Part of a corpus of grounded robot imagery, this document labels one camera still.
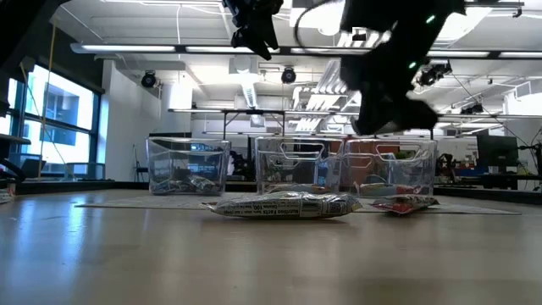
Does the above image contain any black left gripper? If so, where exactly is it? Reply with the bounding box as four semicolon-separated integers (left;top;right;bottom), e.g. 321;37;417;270
222;0;285;61

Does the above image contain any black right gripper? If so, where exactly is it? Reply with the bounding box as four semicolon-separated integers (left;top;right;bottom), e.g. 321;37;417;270
340;25;441;136

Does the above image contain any black aluminium table frame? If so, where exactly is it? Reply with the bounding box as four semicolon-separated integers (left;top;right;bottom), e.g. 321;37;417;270
12;180;542;205

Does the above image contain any yellow power cable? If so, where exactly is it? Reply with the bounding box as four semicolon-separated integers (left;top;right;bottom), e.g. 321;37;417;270
19;20;57;180

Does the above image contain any clear plastic bin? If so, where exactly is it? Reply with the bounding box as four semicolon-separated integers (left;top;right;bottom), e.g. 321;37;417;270
146;136;232;197
254;136;345;196
343;137;438;199

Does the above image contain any silver granola bar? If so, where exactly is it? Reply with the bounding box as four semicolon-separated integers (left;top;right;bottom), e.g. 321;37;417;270
202;191;363;220

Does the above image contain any red white granola bar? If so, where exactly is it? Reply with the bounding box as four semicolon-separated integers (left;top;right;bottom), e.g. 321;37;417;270
370;194;440;216

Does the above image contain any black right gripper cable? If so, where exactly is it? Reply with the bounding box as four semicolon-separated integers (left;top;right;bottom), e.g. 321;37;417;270
293;0;340;48

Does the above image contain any black computer monitor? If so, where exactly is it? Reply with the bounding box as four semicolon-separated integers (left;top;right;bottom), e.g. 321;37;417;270
476;134;520;169

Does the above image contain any black background table frame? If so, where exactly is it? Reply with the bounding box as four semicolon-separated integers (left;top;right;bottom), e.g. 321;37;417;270
222;108;287;139

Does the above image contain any black overhead light bar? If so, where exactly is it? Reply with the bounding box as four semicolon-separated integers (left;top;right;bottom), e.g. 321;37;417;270
69;42;542;60

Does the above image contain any grey side desk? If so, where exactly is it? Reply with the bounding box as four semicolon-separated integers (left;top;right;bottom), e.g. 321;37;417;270
0;133;34;184

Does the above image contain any orange red cabinet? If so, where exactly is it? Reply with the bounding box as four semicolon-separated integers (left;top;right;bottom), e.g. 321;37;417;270
329;141;401;184

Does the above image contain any black ceiling spotlight cluster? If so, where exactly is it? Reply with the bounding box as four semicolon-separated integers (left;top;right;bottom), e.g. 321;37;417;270
417;61;453;88

